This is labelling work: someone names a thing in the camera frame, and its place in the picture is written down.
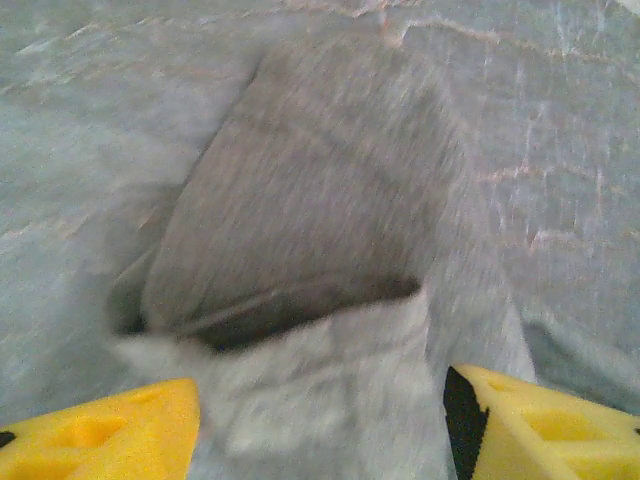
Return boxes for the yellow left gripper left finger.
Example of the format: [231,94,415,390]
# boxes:
[0,377,201,480]

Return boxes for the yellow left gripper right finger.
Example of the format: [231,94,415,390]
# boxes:
[443,363,640,480]

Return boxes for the grey garment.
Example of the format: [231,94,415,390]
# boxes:
[107,29,539,480]

